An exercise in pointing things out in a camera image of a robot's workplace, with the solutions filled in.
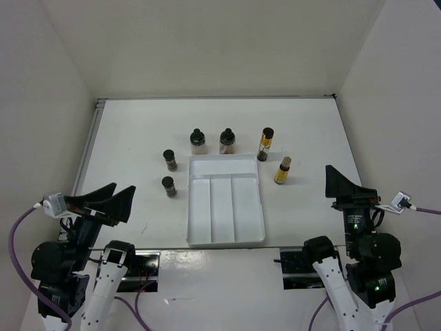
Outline yellow label cork top bottle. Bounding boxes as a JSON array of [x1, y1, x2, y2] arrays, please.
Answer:
[[274, 157, 291, 185]]

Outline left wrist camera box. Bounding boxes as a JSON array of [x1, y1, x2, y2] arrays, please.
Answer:
[[42, 192, 68, 219]]

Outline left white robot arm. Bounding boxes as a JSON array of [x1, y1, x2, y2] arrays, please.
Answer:
[[31, 183, 137, 330]]

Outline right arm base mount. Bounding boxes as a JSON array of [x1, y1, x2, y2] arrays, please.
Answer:
[[274, 248, 325, 290]]

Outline round stopper bottle white powder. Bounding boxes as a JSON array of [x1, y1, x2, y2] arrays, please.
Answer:
[[189, 128, 207, 155]]

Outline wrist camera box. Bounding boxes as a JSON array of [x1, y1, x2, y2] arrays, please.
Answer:
[[42, 192, 68, 219], [376, 192, 416, 214]]

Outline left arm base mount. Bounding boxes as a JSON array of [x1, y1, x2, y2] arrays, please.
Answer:
[[90, 250, 162, 294]]

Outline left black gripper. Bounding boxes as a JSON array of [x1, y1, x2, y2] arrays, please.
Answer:
[[64, 181, 136, 270]]

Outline round stopper bottle brown spice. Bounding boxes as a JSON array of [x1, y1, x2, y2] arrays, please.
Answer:
[[219, 128, 236, 154]]

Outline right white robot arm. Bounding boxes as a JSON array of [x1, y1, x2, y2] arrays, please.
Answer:
[[302, 165, 402, 330]]

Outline dark spice jar black lid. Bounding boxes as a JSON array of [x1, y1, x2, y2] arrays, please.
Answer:
[[163, 149, 178, 172]]

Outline black cap spice jar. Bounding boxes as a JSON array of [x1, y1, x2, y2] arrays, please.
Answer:
[[161, 176, 177, 198]]

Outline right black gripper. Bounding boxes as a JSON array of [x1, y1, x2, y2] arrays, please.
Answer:
[[325, 162, 380, 255]]

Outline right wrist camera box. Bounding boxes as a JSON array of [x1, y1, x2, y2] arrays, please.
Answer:
[[376, 192, 416, 214]]

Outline tall gold band grinder bottle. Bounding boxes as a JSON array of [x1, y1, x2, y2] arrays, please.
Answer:
[[257, 127, 274, 162]]

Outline white compartment organizer tray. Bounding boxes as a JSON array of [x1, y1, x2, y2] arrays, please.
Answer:
[[187, 154, 266, 248]]

